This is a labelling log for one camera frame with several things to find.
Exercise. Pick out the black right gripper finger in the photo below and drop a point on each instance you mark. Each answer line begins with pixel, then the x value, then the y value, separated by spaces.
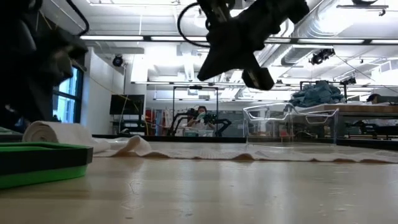
pixel 227 67
pixel 210 60

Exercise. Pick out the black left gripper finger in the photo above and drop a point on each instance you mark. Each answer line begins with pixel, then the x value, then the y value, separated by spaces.
pixel 15 109
pixel 46 104

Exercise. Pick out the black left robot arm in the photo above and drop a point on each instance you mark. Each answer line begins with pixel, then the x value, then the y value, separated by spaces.
pixel 15 15

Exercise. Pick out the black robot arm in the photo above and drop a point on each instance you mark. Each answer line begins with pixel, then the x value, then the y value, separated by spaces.
pixel 222 123
pixel 178 121

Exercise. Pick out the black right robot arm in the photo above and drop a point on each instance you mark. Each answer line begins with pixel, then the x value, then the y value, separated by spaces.
pixel 298 11

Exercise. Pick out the ceiling light strip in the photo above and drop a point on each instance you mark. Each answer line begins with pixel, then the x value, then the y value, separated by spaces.
pixel 329 41
pixel 112 38
pixel 384 41
pixel 174 38

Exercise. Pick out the green and black square tray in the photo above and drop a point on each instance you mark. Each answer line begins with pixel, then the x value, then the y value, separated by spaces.
pixel 37 161

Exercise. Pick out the person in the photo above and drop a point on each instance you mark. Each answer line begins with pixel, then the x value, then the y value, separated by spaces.
pixel 373 99
pixel 201 123

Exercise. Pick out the teal bin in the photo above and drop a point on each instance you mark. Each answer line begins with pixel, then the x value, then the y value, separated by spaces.
pixel 199 133

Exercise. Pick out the black ceiling spotlight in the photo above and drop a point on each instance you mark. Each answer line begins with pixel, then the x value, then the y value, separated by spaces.
pixel 320 56
pixel 349 81

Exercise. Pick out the black computer monitor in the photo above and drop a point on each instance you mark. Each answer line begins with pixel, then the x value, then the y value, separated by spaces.
pixel 127 105

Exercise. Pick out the red object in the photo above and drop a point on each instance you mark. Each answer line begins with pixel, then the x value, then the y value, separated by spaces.
pixel 149 116

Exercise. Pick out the clear plastic bin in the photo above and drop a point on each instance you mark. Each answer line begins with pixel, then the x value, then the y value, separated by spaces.
pixel 290 133

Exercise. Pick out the blue cloth pile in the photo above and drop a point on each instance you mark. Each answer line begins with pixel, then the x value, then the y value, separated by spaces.
pixel 317 95

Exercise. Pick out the black ceiling track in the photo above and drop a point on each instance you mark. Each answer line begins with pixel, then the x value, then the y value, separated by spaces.
pixel 362 6

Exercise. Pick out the workbench with wooden top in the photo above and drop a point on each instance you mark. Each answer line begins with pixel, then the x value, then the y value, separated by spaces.
pixel 367 108

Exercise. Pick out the black metal station frame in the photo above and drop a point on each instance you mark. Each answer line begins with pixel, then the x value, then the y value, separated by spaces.
pixel 195 87

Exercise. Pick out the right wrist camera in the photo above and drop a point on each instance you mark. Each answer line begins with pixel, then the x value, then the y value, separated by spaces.
pixel 217 12

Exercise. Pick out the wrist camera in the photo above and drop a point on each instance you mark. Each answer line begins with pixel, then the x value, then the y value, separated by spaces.
pixel 68 49
pixel 217 12

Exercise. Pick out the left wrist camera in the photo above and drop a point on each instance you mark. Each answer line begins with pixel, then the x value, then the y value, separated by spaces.
pixel 68 49

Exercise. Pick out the round black ceiling camera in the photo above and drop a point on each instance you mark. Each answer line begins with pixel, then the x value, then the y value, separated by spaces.
pixel 118 61

